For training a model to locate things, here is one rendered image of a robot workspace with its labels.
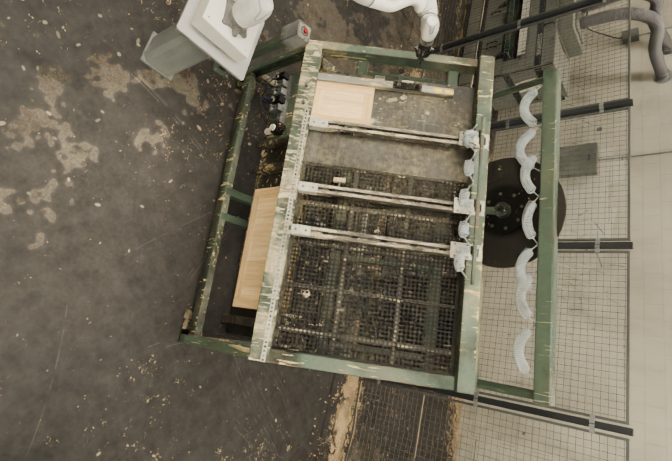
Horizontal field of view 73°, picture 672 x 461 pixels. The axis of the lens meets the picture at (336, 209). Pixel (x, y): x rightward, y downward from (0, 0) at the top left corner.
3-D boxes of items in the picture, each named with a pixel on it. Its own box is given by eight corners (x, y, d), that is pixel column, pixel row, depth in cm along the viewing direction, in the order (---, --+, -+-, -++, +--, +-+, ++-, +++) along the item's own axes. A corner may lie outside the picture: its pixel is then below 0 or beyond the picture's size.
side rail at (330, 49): (323, 49, 337) (323, 40, 326) (474, 67, 331) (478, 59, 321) (322, 57, 335) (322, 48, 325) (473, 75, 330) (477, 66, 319)
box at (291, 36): (281, 26, 318) (300, 18, 306) (293, 36, 326) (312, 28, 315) (278, 41, 315) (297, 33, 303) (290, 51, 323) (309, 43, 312)
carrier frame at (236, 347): (238, 70, 382) (310, 41, 328) (341, 136, 481) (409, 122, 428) (177, 341, 326) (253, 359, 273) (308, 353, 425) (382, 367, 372)
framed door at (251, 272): (257, 190, 358) (255, 189, 356) (308, 183, 322) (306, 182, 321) (234, 306, 335) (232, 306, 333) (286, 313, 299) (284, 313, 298)
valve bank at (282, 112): (263, 69, 327) (287, 60, 312) (278, 79, 337) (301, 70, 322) (250, 133, 314) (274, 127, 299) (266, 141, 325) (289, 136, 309)
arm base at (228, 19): (219, 28, 263) (226, 25, 260) (226, -5, 269) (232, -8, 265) (243, 45, 277) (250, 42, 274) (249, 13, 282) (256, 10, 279)
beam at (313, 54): (307, 47, 337) (306, 38, 327) (323, 49, 337) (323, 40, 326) (250, 358, 281) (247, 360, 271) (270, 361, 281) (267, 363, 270)
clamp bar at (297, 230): (293, 223, 297) (289, 213, 274) (477, 248, 291) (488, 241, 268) (290, 238, 294) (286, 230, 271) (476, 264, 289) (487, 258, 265)
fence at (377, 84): (318, 75, 325) (318, 72, 321) (452, 92, 320) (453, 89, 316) (317, 81, 323) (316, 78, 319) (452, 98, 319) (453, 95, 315)
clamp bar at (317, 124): (311, 119, 316) (308, 102, 293) (484, 141, 310) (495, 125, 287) (309, 132, 313) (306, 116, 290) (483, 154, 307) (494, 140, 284)
